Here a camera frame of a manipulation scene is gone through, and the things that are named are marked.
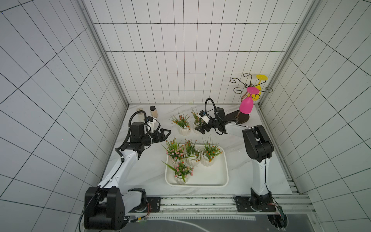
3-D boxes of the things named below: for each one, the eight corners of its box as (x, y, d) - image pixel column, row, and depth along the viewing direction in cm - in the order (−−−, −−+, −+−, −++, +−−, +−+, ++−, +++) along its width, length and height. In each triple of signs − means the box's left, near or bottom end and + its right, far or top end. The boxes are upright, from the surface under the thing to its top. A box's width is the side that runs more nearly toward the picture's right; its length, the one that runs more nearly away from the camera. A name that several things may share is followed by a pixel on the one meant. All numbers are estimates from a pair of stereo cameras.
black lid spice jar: (151, 117, 112) (148, 110, 105) (152, 113, 115) (149, 105, 108) (157, 117, 112) (155, 110, 105) (158, 113, 115) (156, 105, 108)
